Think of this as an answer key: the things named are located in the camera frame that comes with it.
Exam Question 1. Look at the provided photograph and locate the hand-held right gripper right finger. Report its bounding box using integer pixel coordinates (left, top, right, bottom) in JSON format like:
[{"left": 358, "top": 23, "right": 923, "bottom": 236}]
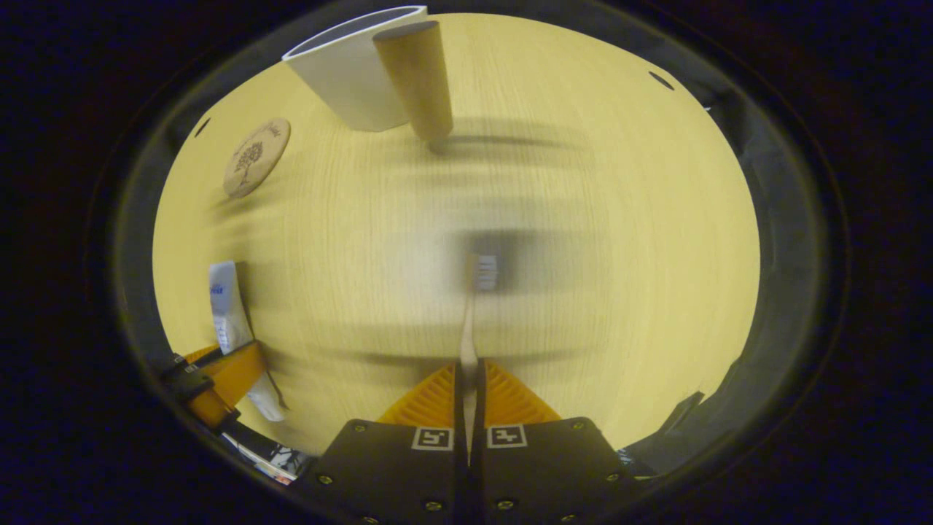
[{"left": 470, "top": 359, "right": 642, "bottom": 525}]

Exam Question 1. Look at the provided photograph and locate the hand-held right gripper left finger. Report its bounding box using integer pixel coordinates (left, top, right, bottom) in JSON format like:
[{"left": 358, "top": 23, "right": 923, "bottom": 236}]
[{"left": 302, "top": 362, "right": 467, "bottom": 525}]

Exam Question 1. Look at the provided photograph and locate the white toothpaste tube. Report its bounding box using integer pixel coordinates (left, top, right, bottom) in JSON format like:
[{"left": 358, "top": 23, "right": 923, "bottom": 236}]
[{"left": 208, "top": 261, "right": 286, "bottom": 422}]

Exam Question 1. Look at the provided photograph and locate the white toothbrush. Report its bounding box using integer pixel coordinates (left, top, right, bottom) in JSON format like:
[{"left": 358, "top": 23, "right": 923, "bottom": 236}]
[{"left": 458, "top": 254, "right": 499, "bottom": 467}]

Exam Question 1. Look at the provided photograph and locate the round cork coaster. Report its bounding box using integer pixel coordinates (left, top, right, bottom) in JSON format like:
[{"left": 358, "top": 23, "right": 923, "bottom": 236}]
[{"left": 222, "top": 118, "right": 292, "bottom": 199}]

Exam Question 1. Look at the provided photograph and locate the white cup with wooden handle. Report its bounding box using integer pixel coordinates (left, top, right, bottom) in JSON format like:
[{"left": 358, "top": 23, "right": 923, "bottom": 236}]
[{"left": 283, "top": 6, "right": 454, "bottom": 143}]

